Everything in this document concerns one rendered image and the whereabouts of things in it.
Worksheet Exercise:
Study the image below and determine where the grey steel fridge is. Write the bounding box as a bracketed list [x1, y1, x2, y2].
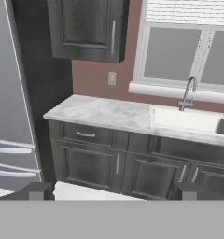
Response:
[0, 0, 45, 200]

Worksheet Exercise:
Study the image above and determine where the white window blind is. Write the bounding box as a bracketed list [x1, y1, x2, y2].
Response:
[145, 0, 224, 28]

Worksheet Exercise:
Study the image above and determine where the white wall socket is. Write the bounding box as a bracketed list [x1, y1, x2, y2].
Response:
[107, 71, 118, 87]

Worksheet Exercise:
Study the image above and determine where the silver base cupboard handle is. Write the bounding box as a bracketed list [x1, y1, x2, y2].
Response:
[115, 152, 121, 176]
[190, 166, 200, 184]
[177, 164, 188, 184]

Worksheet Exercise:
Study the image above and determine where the dark wood sink front panel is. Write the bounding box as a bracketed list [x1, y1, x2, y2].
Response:
[127, 132, 224, 171]

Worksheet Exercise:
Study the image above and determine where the white framed window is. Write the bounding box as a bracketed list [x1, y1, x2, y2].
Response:
[128, 0, 224, 105]

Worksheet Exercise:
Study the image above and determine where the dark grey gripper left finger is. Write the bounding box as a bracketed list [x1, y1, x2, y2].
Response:
[0, 181, 54, 201]

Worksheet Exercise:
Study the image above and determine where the silver fridge drawer handle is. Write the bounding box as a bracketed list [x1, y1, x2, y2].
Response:
[0, 145, 35, 155]
[0, 168, 39, 178]

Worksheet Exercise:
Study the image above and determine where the dark wood drawer front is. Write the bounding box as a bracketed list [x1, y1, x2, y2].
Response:
[63, 122, 115, 148]

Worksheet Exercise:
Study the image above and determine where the dark wood wall cupboard door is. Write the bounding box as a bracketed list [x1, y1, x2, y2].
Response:
[47, 0, 131, 64]

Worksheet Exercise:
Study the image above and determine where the dark wood base cupboard door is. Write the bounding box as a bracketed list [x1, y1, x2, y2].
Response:
[186, 162, 224, 201]
[122, 152, 191, 201]
[50, 139, 128, 193]

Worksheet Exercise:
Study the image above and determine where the white sink basin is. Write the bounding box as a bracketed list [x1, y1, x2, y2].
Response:
[148, 105, 224, 138]

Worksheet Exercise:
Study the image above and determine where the dark tall fridge side panel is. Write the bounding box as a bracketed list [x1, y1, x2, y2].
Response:
[10, 0, 74, 185]

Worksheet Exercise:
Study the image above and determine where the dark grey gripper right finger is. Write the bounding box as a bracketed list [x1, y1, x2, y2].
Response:
[173, 182, 224, 201]

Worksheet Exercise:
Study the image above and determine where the silver curved tap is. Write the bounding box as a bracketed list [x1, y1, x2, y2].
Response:
[177, 76, 198, 112]

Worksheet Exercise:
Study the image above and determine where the silver wall cupboard handle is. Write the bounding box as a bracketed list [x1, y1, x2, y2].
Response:
[110, 20, 117, 56]

